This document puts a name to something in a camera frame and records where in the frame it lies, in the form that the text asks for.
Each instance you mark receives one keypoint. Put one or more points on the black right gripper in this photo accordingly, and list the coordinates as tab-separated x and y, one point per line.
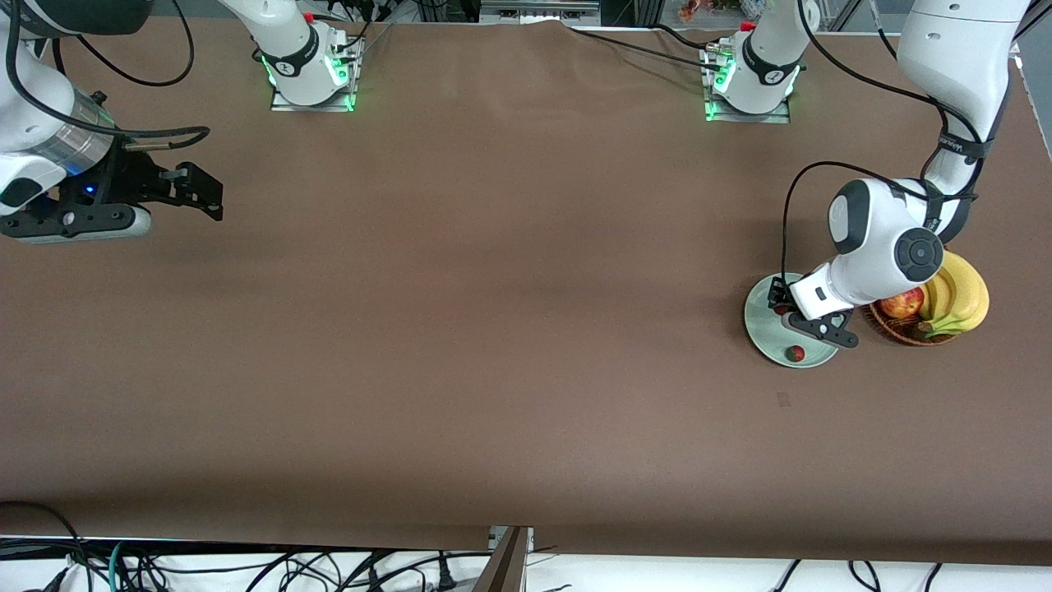
129	179

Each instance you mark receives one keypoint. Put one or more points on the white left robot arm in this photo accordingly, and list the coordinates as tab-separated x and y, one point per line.
879	247

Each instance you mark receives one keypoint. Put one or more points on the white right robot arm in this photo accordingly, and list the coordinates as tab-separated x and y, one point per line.
33	107

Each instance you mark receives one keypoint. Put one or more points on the pale green round plate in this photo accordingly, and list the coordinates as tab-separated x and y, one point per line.
764	325

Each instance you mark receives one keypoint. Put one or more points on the red apple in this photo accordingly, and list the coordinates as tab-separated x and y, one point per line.
902	306

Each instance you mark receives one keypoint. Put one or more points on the brown wicker basket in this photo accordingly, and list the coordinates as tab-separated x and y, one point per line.
904	333

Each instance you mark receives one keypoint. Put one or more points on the yellow banana bunch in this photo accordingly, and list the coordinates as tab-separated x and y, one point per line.
966	296

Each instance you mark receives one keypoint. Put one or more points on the table cover cloth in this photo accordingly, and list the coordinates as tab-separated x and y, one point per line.
526	370

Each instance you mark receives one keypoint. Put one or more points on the red orange background items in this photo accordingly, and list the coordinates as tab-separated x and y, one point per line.
690	10

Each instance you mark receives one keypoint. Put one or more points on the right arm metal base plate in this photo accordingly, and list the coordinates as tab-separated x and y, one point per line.
283	106

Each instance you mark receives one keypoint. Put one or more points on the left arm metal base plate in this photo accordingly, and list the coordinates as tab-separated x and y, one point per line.
768	117

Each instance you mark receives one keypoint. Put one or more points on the aluminium corner bracket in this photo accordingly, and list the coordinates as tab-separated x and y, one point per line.
1017	51

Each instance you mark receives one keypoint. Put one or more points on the grey metal frame device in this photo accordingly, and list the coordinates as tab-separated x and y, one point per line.
538	12

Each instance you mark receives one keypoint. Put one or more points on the aluminium frame post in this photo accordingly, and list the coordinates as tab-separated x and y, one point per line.
505	567

